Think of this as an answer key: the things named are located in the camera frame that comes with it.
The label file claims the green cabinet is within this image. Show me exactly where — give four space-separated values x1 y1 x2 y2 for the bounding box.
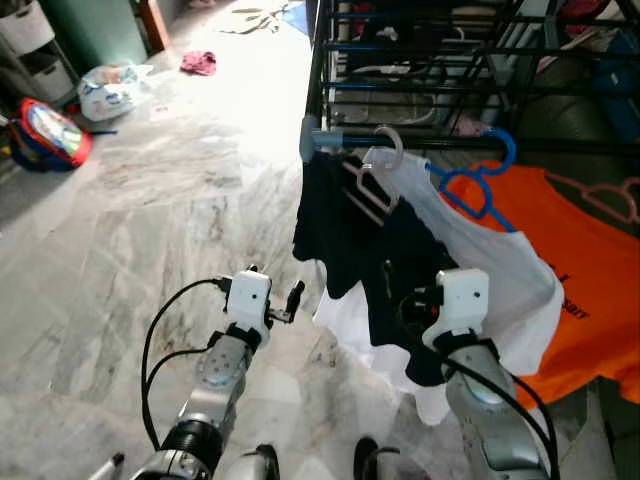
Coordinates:
38 0 156 73

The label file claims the silver robot right leg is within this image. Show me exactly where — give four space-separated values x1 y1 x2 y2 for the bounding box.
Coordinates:
352 435 421 480

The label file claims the orange t-shirt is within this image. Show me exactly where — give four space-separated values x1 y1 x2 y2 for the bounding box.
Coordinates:
470 163 640 406

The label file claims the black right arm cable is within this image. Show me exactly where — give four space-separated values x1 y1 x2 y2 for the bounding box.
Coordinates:
400 285 561 480

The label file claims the silver robot leg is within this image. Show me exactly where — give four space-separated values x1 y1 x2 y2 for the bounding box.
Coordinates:
352 435 421 480
225 443 283 480

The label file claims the small pink cloth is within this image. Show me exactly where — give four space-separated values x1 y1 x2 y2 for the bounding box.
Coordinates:
179 50 219 78

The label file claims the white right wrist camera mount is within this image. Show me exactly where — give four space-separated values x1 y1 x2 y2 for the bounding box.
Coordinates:
422 268 492 351

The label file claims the pink plastic hanger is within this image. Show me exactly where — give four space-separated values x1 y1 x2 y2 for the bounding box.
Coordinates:
340 125 409 229
545 168 640 228

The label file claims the black metal drying rack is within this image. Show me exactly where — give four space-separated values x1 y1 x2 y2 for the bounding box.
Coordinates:
300 0 640 166

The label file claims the navy blue garment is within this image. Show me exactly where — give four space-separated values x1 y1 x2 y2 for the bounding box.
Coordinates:
293 150 473 389

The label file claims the silver robot left leg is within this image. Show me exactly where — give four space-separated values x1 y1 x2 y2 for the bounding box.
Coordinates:
225 443 283 480

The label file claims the red blue backpack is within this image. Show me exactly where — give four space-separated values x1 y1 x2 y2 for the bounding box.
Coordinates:
5 97 94 173

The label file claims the white plastic bag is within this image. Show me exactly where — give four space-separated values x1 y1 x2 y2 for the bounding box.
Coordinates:
77 62 153 123

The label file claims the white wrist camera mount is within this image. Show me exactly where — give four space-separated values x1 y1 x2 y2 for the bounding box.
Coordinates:
224 270 274 338
422 268 492 351

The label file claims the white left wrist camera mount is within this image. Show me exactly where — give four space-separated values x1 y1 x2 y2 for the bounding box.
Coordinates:
224 270 274 338

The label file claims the white t-shirt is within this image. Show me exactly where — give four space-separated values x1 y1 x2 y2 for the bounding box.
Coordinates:
313 150 567 428

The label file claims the grey drawer unit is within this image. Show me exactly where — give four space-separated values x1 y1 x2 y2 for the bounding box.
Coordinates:
0 0 79 101

